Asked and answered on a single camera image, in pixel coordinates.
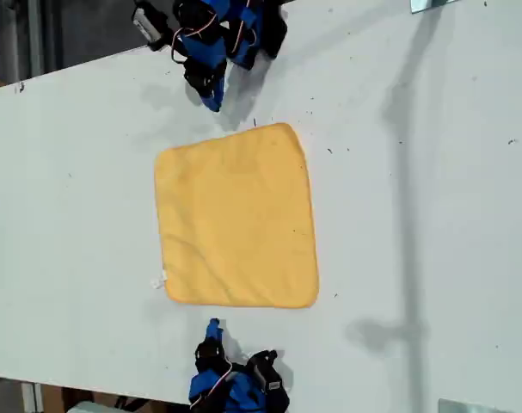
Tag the yellow square towel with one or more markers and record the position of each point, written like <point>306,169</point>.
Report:
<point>237,215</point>

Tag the white towel label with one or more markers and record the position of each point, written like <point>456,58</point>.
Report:
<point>158,279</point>

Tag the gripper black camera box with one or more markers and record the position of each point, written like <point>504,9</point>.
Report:
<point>151,21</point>
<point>269,374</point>

